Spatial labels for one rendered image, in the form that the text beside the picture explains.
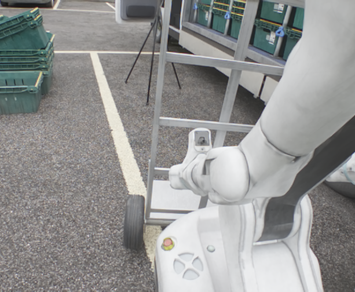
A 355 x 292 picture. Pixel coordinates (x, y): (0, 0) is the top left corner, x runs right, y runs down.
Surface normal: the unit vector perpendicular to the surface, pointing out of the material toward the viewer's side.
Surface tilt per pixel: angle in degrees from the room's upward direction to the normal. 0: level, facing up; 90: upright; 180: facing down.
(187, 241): 0
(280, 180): 109
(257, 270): 23
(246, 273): 27
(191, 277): 0
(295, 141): 113
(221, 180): 89
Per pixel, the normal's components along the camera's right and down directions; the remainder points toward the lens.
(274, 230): 0.20, 0.35
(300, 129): -0.54, 0.66
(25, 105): 0.29, 0.62
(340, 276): 0.12, -0.83
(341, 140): 0.13, 0.81
